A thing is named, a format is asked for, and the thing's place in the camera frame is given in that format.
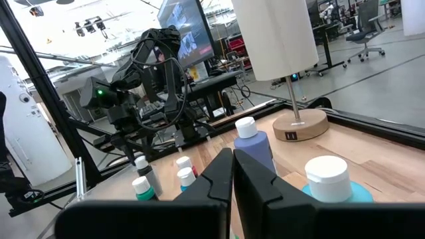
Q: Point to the white rounded machine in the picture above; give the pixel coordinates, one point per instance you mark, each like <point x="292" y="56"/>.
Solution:
<point x="30" y="132"/>

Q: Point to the small red paint bottle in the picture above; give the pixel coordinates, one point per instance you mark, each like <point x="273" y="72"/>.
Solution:
<point x="183" y="162"/>

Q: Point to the black standing desk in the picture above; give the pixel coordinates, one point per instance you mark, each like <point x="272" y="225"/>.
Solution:
<point x="327" y="46"/>

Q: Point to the black ceiling spotlight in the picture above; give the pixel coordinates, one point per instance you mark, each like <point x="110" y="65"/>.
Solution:
<point x="79" y="30"/>
<point x="36" y="11"/>
<point x="99" y="23"/>
<point x="89" y="26"/>

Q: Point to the grey office chair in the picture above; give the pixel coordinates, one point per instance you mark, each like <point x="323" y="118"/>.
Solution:
<point x="367" y="20"/>

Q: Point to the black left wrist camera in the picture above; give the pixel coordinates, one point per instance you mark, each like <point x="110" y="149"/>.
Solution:
<point x="96" y="96"/>

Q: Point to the black aluminium rig frame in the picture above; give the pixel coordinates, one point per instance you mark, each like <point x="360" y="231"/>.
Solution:
<point x="40" y="76"/>

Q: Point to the black workbench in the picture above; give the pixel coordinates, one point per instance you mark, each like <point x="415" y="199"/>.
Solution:
<point x="212" y="84"/>

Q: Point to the small emerald green paint bottle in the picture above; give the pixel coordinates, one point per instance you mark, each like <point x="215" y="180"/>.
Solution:
<point x="142" y="187"/>

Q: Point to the large black display screen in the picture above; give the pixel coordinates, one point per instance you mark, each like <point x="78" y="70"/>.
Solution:
<point x="189" y="33"/>

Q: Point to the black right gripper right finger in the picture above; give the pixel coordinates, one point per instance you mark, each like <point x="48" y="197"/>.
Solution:
<point x="282" y="219"/>

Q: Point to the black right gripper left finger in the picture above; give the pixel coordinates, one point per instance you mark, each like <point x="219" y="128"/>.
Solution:
<point x="186" y="219"/>

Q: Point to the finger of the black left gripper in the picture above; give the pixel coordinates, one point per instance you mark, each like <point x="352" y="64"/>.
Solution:
<point x="127" y="141"/>
<point x="141" y="141"/>

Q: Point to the white shade wooden table lamp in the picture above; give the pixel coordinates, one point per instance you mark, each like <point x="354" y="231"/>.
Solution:
<point x="275" y="40"/>

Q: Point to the small blue paint bottle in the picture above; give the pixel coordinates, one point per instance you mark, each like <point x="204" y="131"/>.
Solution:
<point x="186" y="177"/>

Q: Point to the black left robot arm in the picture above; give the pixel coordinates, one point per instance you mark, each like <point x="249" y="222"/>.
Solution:
<point x="171" y="86"/>

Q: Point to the black keyboard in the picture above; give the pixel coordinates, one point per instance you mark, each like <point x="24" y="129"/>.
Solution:
<point x="152" y="111"/>

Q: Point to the large lavender paint bottle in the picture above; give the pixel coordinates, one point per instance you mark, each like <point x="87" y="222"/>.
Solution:
<point x="254" y="149"/>

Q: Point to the small grey paint bottle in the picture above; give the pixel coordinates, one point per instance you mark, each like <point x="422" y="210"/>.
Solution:
<point x="153" y="181"/>

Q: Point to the red storage cart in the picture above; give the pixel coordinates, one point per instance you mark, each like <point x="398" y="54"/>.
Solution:
<point x="237" y="44"/>

